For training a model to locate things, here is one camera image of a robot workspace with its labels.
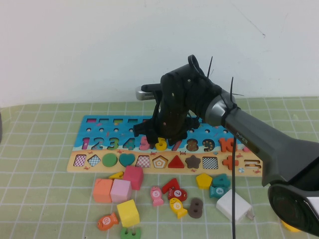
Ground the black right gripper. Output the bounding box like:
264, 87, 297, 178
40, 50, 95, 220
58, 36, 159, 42
133, 64, 200, 150

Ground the yellow number six piece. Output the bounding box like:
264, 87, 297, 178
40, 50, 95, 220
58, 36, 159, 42
155, 137, 167, 151

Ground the pink number five piece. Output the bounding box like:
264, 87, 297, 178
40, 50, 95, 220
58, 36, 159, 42
139, 139, 152, 151

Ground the red triangle piece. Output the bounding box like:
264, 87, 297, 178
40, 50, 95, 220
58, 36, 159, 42
167, 155, 186, 169

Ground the brown star piece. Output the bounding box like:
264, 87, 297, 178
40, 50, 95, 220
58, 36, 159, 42
184, 154, 202, 169

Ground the teal heart piece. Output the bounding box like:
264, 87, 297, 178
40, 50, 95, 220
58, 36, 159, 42
118, 153, 136, 168

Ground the red number seven piece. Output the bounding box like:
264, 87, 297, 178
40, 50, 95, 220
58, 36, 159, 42
161, 178, 180, 195

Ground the colourful wooden puzzle board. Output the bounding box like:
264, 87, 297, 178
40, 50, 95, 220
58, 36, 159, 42
66, 115, 265, 177

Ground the green circle piece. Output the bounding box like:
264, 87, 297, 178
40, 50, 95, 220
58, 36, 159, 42
102, 153, 118, 168

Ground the yellow pentagon piece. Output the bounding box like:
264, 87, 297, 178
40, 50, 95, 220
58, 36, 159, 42
195, 173, 213, 190

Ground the small yellow wooden piece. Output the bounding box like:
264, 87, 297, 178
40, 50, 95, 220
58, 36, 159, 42
108, 171, 125, 181

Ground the orange number ten piece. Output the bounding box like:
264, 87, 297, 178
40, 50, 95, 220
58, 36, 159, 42
218, 136, 238, 153

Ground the orange plus sign piece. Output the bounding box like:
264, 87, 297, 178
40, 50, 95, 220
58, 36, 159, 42
222, 155, 240, 171

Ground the teal number four piece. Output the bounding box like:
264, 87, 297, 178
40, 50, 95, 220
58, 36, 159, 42
212, 173, 231, 188

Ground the brown number eight piece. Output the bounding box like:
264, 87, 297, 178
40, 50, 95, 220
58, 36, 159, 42
187, 197, 203, 219

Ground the green number three piece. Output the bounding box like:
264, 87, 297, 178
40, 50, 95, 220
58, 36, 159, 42
120, 226, 142, 239

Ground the dark pink wooden cube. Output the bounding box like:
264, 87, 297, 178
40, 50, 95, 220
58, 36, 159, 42
123, 165, 145, 191

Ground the pink fish number five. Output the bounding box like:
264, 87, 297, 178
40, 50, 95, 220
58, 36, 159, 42
150, 186, 165, 207

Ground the red fish number seven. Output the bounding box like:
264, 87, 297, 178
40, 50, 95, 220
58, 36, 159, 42
167, 188, 188, 202

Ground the light pink wooden cube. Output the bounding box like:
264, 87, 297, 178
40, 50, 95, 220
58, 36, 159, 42
110, 179, 133, 204

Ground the yellow fish number six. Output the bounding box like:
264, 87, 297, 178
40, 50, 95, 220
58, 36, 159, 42
169, 197, 188, 220

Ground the teal fish number four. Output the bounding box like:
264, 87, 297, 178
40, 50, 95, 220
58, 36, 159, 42
208, 185, 228, 199

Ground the orange wooden cube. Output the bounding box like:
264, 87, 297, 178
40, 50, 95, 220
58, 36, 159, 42
93, 178, 114, 204

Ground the yellow wooden cube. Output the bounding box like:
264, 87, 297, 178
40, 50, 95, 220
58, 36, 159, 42
116, 199, 140, 228

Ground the black zip tie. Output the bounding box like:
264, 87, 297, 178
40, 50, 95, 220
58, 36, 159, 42
230, 77, 245, 101
206, 56, 214, 78

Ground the white charger plug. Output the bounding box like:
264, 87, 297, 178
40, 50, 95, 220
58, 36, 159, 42
215, 188, 255, 224

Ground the orange fish number ten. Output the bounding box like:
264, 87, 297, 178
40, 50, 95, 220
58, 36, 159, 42
96, 212, 120, 231

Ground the green checkered tablecloth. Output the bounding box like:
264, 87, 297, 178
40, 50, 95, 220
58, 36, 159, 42
0, 96, 319, 239

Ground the yellow rubber duck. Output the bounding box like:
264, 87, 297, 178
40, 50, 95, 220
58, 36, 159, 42
281, 220, 303, 234

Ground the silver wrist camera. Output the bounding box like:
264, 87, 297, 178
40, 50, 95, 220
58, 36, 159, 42
135, 84, 163, 101

